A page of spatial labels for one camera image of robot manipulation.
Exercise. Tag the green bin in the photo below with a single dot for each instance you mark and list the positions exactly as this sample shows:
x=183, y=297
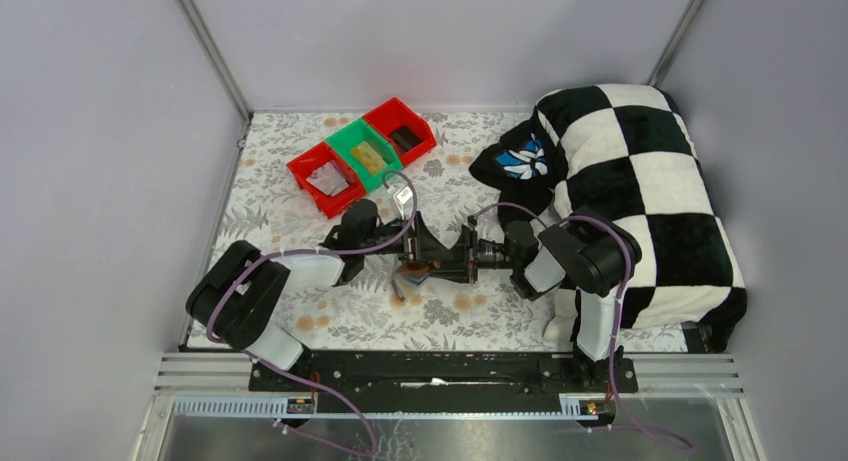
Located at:
x=359, y=131

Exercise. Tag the black item in red bin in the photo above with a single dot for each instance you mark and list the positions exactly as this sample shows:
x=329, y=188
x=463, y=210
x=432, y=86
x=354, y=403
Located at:
x=405, y=139

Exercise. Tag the aluminium frame rails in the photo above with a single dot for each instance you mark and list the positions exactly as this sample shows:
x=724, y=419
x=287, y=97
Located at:
x=219, y=384

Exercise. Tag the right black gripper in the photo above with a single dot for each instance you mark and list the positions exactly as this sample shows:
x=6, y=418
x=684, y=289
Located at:
x=471, y=258

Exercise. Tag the red bin near left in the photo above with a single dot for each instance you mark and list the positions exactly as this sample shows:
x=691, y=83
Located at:
x=301, y=166

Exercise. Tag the brown leather card holder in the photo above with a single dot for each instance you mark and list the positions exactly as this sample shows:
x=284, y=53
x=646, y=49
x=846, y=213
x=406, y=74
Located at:
x=408, y=277

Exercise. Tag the red bin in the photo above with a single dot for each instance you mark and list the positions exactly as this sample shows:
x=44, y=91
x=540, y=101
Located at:
x=301, y=166
x=394, y=113

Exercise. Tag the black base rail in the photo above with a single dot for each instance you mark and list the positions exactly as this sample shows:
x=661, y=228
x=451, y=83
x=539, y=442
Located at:
x=437, y=378

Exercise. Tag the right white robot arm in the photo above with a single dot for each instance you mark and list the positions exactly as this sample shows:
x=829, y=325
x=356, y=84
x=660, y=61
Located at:
x=584, y=250

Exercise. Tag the black cap with blue logo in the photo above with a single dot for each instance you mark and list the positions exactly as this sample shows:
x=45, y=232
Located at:
x=523, y=167

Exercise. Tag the silver card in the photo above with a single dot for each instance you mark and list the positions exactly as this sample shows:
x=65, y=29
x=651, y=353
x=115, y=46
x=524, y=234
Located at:
x=329, y=179

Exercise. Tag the checkered black white pillow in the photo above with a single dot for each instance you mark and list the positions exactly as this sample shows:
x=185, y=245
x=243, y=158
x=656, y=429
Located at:
x=624, y=152

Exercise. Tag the yellow card in green bin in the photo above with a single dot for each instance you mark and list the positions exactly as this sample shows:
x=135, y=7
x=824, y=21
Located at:
x=369, y=158

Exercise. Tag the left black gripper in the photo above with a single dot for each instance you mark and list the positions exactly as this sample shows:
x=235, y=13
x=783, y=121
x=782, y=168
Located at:
x=411, y=245

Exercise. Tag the red bin far right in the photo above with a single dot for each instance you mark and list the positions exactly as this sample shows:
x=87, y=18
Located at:
x=394, y=113

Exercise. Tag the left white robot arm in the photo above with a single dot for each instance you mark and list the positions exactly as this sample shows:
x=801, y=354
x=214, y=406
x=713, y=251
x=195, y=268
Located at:
x=235, y=300

